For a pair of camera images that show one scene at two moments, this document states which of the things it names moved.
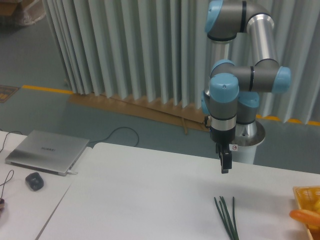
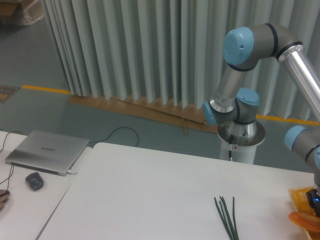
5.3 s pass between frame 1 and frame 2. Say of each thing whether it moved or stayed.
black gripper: moved
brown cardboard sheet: stayed
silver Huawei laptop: stayed
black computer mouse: stayed
